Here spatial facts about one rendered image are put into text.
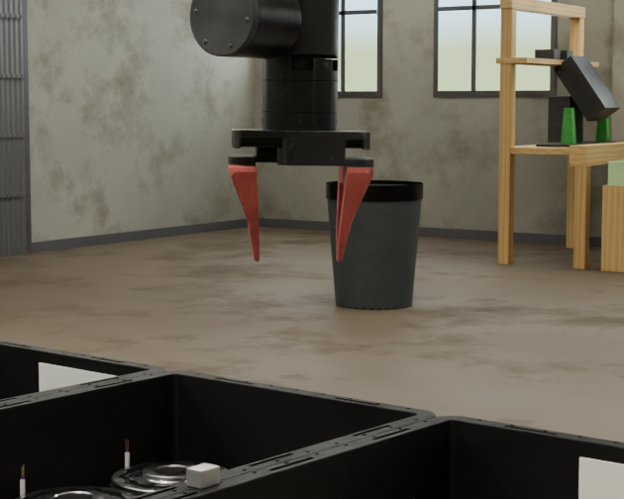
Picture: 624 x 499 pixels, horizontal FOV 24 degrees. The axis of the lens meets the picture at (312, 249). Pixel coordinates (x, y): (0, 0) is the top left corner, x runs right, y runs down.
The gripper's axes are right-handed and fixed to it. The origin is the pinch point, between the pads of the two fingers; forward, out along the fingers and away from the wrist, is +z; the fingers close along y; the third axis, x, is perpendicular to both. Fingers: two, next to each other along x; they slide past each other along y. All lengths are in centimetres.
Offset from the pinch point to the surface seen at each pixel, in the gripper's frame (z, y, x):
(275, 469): 13.4, -2.3, -14.7
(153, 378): 13.5, -11.6, 17.8
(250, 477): 13.2, -4.1, -17.2
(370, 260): 77, 88, 692
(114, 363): 13.5, -15.5, 25.4
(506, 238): 85, 212, 913
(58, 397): 13.5, -19.1, 10.0
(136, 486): 20.2, -12.6, 6.3
